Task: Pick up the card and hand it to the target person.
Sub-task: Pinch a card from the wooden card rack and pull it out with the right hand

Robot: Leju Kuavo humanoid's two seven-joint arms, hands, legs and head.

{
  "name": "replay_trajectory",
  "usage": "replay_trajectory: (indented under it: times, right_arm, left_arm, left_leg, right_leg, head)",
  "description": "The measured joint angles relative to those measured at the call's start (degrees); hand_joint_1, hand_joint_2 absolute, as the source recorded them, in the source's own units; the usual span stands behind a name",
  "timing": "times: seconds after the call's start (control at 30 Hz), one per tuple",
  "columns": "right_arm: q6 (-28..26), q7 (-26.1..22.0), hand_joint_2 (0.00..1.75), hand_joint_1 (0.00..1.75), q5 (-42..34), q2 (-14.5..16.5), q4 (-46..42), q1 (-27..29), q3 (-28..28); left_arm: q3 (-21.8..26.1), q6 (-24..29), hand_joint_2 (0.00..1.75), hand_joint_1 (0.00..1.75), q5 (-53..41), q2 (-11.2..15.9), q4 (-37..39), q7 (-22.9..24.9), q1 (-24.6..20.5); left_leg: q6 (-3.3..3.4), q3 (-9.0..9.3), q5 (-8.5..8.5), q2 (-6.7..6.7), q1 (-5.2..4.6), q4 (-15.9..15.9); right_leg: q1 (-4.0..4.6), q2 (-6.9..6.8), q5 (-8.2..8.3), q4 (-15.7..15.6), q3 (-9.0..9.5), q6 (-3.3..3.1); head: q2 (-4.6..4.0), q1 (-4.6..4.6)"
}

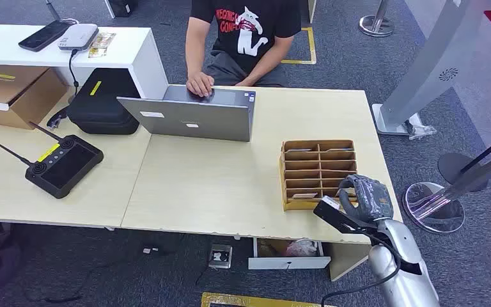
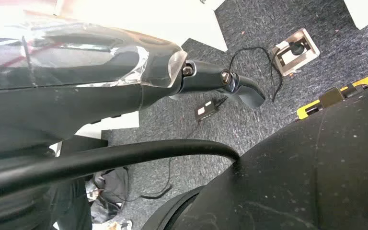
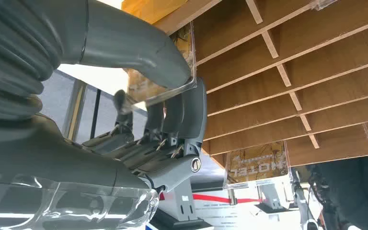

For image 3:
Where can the grey metal stand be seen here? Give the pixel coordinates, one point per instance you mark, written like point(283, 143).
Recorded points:
point(181, 203)
point(271, 198)

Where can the wooden slotted card rack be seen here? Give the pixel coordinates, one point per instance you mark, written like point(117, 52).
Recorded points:
point(298, 79)

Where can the clear plastic wrist cover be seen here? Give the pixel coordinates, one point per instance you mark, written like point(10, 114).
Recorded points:
point(76, 206)

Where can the black upright pole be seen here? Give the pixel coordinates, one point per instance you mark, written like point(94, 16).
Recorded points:
point(95, 114)

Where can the hotel card in clear sleeve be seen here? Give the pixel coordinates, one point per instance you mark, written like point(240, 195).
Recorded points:
point(256, 163)

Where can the ribbed grey right arm sleeve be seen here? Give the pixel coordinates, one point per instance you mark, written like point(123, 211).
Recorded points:
point(9, 54)

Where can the person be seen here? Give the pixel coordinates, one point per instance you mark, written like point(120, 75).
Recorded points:
point(355, 193)

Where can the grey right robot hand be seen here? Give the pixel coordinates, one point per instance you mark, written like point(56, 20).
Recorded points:
point(60, 152)

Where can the white box with red stripe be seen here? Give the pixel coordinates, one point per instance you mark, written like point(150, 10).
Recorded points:
point(228, 209)

